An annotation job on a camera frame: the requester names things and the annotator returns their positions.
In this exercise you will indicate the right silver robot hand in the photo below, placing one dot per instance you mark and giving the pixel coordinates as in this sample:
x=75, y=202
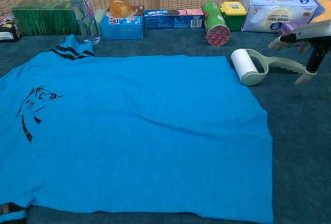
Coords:
x=314, y=31

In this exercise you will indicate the pale green lint roller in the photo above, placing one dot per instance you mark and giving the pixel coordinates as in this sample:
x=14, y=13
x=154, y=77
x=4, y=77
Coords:
x=244, y=66

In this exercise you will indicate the yellow plush toy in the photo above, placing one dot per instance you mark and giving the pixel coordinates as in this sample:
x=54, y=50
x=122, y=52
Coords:
x=324, y=9

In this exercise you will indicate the white tissue pack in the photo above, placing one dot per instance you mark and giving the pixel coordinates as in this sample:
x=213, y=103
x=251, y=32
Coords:
x=274, y=9

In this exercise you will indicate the green container with yellow lid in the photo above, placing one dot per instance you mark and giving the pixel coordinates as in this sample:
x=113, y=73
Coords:
x=234, y=14

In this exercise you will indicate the green chips can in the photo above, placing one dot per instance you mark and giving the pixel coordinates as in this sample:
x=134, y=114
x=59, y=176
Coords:
x=213, y=19

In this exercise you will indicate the blue cookie box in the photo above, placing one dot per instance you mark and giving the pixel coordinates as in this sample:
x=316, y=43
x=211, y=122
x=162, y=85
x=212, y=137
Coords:
x=170, y=21

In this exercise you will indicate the blue snack box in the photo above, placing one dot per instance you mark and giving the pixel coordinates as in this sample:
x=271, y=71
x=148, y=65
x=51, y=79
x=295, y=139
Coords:
x=121, y=28

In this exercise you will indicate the orange jelly cup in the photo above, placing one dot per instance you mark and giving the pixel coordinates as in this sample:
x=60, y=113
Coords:
x=120, y=5

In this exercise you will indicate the blue t-shirt with black print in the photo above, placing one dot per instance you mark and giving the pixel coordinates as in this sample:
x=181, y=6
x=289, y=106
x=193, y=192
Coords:
x=134, y=131

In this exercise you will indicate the pale green sponge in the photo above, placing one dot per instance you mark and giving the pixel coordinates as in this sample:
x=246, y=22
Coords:
x=99, y=15

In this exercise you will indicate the clear plastic water bottle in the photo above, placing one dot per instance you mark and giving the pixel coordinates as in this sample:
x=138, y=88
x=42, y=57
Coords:
x=84, y=14

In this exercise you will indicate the green grass print box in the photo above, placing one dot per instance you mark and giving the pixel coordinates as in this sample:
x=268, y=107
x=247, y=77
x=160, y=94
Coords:
x=44, y=19

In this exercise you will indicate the dark snack packet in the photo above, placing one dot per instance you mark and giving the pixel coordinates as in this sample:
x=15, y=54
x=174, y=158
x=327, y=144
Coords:
x=9, y=31

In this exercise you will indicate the pink purple snack packet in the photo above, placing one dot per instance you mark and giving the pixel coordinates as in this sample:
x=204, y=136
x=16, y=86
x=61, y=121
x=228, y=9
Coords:
x=3, y=17

